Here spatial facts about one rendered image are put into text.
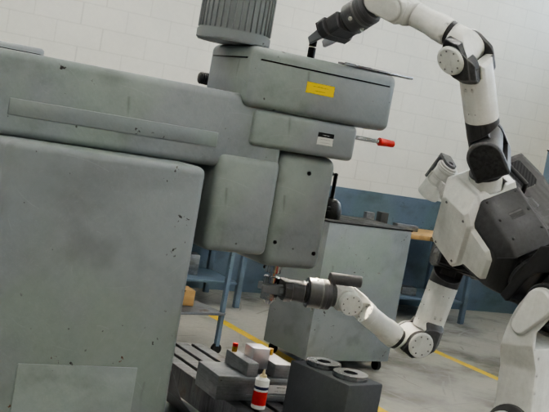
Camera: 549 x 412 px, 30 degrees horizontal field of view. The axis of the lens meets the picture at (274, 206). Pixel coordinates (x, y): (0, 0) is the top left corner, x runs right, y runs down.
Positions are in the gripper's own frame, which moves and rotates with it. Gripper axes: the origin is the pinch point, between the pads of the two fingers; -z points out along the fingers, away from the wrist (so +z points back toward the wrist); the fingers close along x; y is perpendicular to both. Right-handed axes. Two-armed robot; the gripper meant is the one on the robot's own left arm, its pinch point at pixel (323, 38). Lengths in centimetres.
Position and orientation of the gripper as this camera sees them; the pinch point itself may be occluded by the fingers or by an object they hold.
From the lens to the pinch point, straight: 289.9
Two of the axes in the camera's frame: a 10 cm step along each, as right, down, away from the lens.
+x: 7.2, 0.7, 6.9
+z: 6.7, -3.4, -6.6
